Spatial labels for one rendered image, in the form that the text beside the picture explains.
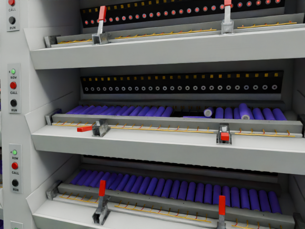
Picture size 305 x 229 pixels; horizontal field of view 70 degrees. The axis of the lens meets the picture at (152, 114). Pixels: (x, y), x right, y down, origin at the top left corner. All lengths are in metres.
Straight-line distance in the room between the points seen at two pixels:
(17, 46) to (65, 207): 0.41
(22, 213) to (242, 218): 0.52
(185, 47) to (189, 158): 0.21
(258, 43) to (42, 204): 0.62
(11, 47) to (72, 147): 0.29
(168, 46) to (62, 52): 0.25
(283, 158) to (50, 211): 0.53
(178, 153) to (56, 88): 0.40
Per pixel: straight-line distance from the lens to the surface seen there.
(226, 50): 0.43
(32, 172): 0.63
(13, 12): 0.67
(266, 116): 0.52
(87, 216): 0.59
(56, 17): 0.71
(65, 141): 0.55
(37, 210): 0.67
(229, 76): 0.57
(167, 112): 0.53
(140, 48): 0.46
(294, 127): 0.48
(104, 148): 0.50
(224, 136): 0.36
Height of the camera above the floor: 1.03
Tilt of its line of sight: 3 degrees down
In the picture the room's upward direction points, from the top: 1 degrees clockwise
